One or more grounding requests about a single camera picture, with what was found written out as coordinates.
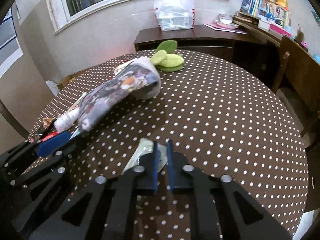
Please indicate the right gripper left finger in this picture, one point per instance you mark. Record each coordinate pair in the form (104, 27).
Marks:
(106, 208)

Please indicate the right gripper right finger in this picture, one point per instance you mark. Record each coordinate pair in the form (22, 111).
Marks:
(220, 208)

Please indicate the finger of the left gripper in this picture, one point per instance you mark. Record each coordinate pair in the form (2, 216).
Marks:
(47, 147)
(47, 131)

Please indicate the white small bottle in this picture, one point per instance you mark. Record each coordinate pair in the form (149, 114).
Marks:
(66, 121)

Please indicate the clear plastic wrapper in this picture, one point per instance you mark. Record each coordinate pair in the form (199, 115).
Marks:
(145, 146)

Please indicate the grey printed plastic bag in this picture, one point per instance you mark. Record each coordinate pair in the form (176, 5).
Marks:
(139, 79)

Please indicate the green plush leaf toy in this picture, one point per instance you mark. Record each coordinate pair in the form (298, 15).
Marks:
(165, 58)

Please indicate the small dark snack wrapper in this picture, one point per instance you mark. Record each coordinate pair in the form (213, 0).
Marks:
(43, 124)

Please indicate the beige refrigerator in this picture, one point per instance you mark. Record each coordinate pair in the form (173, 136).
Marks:
(24, 92)

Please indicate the paper sheets on refrigerator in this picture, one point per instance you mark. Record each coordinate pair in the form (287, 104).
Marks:
(10, 47)

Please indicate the wooden chair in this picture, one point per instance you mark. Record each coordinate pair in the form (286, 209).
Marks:
(302, 72)

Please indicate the dark wooden sideboard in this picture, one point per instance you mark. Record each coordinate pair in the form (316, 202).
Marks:
(210, 39)

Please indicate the white plastic shopping bag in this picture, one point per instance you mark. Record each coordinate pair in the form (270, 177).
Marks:
(175, 14)

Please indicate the white bowl on saucer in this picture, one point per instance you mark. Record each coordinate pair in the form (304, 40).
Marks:
(226, 22)

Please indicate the row of books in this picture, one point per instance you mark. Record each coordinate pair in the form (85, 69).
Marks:
(268, 10)

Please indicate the yellow duck plush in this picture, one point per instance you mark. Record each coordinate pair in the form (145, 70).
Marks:
(282, 3)

